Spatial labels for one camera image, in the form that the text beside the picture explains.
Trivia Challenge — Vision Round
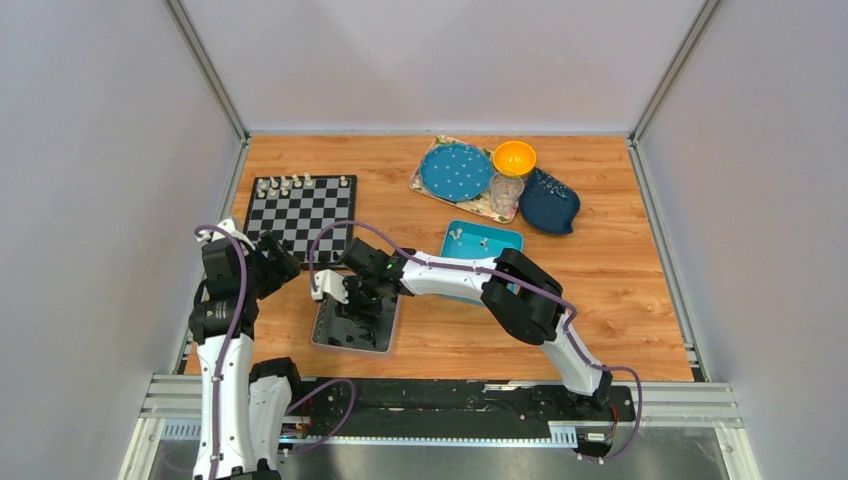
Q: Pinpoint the blue plastic bin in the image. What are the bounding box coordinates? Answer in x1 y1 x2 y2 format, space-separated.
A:
438 220 524 264

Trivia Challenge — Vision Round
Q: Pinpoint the silver metal tray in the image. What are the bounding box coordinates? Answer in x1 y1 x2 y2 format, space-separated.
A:
310 296 400 357

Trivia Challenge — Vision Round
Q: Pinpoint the yellow bowl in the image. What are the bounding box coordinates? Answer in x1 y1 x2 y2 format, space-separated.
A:
491 140 537 177

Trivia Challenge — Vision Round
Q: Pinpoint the light blue dotted plate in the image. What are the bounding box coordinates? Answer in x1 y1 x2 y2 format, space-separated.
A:
419 143 494 203

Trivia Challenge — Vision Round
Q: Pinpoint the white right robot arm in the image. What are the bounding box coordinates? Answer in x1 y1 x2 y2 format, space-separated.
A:
340 238 612 419

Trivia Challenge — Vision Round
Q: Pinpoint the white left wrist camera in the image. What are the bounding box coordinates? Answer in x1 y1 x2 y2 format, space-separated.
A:
194 218 255 255

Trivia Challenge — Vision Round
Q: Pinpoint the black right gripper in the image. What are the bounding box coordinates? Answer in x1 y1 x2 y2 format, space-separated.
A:
335 274 384 327

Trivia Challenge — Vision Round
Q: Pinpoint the black and white chessboard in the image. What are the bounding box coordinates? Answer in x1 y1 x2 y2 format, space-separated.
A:
243 175 358 270

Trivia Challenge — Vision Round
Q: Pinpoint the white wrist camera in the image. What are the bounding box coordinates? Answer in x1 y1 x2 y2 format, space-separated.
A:
310 270 349 304
194 218 255 255

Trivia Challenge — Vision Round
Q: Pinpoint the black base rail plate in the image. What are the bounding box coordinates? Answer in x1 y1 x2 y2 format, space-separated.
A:
293 377 635 439

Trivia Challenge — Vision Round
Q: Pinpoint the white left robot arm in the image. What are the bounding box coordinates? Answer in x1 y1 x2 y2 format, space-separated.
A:
188 219 306 479

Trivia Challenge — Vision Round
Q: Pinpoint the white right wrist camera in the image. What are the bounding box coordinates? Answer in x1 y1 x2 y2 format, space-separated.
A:
310 270 349 304

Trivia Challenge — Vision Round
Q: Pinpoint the floral rectangular tray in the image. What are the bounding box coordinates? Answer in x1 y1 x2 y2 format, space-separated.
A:
408 135 523 224

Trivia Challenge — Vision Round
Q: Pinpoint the clear glass cup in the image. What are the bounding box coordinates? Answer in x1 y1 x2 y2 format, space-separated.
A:
489 173 524 218

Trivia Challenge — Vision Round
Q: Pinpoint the dark blue leaf plate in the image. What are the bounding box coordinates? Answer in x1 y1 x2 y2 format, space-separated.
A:
519 168 581 235

